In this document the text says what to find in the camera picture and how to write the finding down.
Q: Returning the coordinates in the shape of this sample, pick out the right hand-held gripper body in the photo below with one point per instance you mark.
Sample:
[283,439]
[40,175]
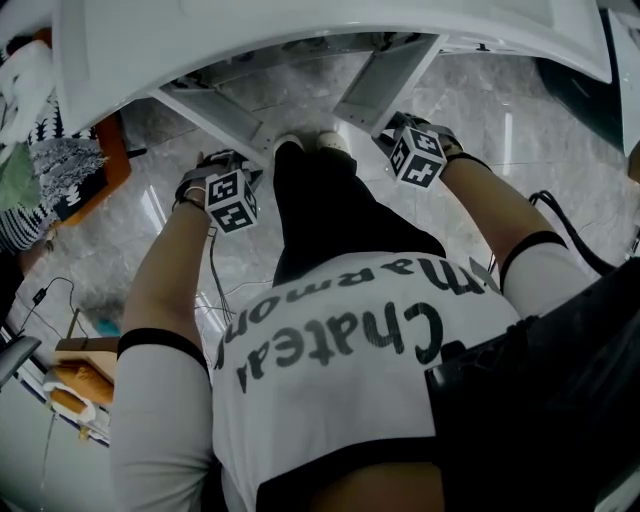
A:
[417,155]

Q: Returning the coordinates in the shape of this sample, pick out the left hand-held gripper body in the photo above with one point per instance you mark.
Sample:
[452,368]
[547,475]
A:
[232,200]

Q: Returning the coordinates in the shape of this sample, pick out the person's right forearm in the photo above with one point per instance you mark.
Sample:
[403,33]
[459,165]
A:
[490,210]

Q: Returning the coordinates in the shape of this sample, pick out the white clog shoe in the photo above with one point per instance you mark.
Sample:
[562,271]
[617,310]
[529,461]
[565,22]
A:
[287,141]
[332,140]

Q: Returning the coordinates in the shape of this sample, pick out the black trousers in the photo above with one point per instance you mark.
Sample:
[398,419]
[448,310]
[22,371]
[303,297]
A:
[325,210]

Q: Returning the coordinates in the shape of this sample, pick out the orange sofa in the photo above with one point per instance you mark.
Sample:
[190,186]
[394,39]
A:
[112,150]

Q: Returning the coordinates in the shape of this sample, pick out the black white patterned cloth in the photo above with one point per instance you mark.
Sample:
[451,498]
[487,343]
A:
[65,170]

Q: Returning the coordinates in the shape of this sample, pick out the teal box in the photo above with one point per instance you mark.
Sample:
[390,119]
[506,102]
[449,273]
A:
[109,327]

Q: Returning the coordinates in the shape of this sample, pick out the green cloth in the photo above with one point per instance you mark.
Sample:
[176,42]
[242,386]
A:
[17,180]

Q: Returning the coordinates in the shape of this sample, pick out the black power adapter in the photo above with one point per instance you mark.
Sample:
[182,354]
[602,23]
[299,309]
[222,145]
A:
[38,295]

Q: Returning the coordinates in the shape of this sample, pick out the black chest-mounted device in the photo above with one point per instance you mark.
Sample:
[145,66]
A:
[525,400]

